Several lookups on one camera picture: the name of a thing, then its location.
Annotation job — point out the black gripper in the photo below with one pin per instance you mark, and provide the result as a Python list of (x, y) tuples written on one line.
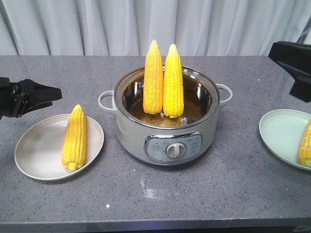
[(17, 99)]

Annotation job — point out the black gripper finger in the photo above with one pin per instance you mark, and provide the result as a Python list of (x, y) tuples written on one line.
[(295, 58)]

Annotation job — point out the yellow corn cob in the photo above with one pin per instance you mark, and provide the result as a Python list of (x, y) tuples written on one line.
[(75, 142), (304, 153), (173, 100)]

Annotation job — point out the beige round plate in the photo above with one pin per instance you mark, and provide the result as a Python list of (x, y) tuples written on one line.
[(39, 151)]

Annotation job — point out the grey pleated curtain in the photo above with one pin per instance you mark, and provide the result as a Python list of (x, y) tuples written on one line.
[(127, 27)]

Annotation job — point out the green round plate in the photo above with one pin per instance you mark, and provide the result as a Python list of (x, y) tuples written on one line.
[(281, 131)]

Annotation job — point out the green electric cooking pot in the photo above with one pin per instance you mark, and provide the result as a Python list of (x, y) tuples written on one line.
[(162, 140)]

